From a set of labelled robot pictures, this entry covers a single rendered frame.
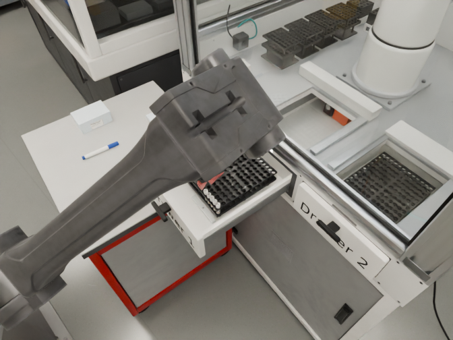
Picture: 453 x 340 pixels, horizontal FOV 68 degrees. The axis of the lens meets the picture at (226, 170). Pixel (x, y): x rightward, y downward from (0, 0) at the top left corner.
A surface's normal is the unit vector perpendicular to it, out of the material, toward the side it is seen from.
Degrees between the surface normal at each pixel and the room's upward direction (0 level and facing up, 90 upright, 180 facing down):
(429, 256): 90
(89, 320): 0
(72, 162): 0
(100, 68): 90
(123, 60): 90
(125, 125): 0
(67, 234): 61
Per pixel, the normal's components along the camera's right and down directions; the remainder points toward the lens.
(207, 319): 0.00, -0.63
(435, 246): -0.80, 0.47
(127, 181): -0.31, 0.33
